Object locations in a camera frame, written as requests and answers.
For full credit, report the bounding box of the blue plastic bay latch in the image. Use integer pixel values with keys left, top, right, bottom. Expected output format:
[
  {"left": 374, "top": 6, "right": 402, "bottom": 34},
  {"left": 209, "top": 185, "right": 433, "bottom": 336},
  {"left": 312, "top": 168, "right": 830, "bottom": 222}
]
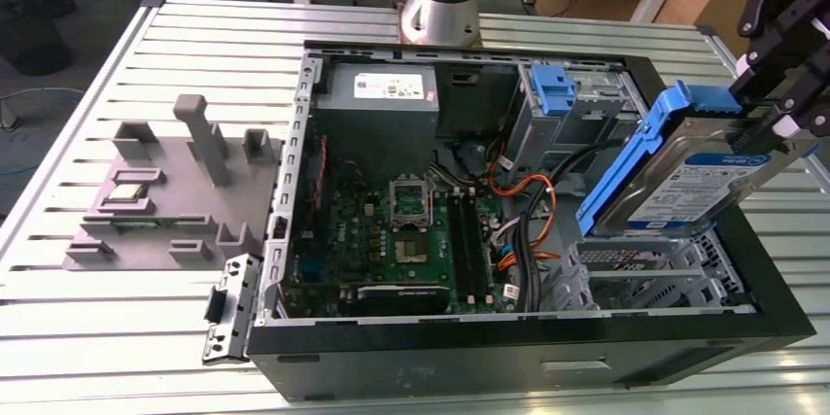
[{"left": 529, "top": 64, "right": 576, "bottom": 115}]

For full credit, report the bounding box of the white table leg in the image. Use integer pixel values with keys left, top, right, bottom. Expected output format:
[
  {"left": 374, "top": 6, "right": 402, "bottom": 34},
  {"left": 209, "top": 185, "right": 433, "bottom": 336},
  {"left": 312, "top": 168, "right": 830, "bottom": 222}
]
[{"left": 0, "top": 93, "right": 19, "bottom": 130}]

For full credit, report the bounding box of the green RAM stick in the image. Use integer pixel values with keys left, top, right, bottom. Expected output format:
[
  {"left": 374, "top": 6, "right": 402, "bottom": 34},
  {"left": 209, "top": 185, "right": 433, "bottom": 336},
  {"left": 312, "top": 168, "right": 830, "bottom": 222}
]
[{"left": 106, "top": 219, "right": 176, "bottom": 230}]

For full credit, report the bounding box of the grey power supply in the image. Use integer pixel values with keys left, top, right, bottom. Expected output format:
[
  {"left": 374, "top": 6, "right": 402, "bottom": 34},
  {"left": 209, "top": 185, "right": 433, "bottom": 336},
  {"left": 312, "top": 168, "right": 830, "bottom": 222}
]
[{"left": 309, "top": 62, "right": 441, "bottom": 183}]

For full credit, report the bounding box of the grey metal drive cage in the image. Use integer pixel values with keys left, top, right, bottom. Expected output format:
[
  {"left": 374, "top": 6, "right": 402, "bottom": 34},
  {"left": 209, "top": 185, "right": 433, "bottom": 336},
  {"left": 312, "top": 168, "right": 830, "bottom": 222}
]
[{"left": 504, "top": 57, "right": 656, "bottom": 192}]

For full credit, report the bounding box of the grey metal case bracket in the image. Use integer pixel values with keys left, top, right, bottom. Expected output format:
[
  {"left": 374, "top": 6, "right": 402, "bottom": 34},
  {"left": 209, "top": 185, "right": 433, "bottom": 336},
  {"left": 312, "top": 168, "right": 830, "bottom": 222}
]
[{"left": 201, "top": 252, "right": 264, "bottom": 367}]

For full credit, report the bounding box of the black RAM slot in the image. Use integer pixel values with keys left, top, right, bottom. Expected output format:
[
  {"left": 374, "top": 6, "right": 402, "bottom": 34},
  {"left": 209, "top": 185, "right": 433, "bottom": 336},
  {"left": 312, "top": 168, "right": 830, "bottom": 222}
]
[
  {"left": 463, "top": 186, "right": 495, "bottom": 302},
  {"left": 448, "top": 186, "right": 476, "bottom": 303}
]

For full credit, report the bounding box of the CPU socket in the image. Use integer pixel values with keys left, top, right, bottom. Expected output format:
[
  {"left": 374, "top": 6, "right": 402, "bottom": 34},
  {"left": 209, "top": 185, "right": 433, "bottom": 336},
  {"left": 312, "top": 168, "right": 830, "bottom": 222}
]
[{"left": 392, "top": 229, "right": 438, "bottom": 265}]

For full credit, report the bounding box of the grey parts rack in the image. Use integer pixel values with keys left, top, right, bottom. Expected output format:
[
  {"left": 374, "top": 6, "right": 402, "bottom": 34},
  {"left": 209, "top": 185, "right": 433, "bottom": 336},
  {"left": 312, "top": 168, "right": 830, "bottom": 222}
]
[{"left": 61, "top": 93, "right": 286, "bottom": 273}]

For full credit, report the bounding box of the black PC case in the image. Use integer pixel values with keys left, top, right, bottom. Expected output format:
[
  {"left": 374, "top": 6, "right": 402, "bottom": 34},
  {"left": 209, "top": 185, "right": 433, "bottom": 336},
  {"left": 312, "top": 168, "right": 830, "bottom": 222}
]
[{"left": 245, "top": 38, "right": 817, "bottom": 404}]

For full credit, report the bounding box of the silver CPU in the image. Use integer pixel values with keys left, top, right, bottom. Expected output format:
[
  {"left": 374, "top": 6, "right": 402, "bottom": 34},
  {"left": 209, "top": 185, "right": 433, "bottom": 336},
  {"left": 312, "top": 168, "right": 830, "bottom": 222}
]
[{"left": 102, "top": 185, "right": 144, "bottom": 205}]

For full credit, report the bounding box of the black mesh bin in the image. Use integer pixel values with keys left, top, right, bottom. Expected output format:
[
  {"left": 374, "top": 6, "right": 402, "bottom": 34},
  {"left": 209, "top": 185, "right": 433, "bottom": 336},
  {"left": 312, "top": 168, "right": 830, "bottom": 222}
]
[{"left": 0, "top": 0, "right": 77, "bottom": 77}]

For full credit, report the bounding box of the hard disk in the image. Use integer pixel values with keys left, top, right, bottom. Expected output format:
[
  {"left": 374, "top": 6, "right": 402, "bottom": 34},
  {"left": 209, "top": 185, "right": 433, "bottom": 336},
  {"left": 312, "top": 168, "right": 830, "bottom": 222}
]
[{"left": 575, "top": 79, "right": 815, "bottom": 240}]

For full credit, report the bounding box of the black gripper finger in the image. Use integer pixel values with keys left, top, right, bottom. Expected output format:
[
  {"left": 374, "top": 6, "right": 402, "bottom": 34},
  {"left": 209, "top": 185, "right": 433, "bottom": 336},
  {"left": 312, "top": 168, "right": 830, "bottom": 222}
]
[
  {"left": 728, "top": 0, "right": 830, "bottom": 108},
  {"left": 773, "top": 20, "right": 830, "bottom": 142}
]

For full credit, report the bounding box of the green motherboard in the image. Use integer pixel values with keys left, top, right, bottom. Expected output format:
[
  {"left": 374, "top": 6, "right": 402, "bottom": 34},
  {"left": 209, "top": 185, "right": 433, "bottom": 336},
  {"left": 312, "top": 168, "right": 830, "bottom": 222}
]
[{"left": 284, "top": 176, "right": 520, "bottom": 317}]

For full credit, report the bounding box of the metal disk bay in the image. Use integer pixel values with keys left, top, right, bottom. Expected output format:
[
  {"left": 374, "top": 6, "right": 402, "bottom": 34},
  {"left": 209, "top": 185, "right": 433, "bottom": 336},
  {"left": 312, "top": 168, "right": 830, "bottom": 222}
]
[{"left": 560, "top": 234, "right": 747, "bottom": 312}]

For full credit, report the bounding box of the metal socket cover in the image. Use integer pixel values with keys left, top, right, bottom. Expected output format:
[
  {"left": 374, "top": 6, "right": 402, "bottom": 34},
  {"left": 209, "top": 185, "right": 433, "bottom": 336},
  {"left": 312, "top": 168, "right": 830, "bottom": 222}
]
[{"left": 386, "top": 176, "right": 436, "bottom": 231}]

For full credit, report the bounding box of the white floor cable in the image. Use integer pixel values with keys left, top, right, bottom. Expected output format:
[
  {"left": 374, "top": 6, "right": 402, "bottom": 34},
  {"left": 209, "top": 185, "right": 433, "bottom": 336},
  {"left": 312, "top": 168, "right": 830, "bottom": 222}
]
[{"left": 0, "top": 86, "right": 89, "bottom": 108}]

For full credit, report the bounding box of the black cable bundle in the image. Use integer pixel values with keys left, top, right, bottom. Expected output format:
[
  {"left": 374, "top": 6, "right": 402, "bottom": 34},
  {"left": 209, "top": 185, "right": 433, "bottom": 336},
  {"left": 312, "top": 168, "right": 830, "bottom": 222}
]
[{"left": 515, "top": 137, "right": 643, "bottom": 313}]

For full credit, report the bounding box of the orange yellow wire bundle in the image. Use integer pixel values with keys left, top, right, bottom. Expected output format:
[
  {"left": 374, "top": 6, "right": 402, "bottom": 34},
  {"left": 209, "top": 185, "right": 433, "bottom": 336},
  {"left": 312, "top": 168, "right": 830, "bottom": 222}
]
[{"left": 484, "top": 174, "right": 563, "bottom": 270}]

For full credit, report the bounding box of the black graphics card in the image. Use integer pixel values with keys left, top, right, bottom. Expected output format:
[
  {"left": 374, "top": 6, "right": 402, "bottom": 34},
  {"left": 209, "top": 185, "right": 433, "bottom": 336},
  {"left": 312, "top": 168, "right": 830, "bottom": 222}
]
[{"left": 336, "top": 283, "right": 452, "bottom": 317}]

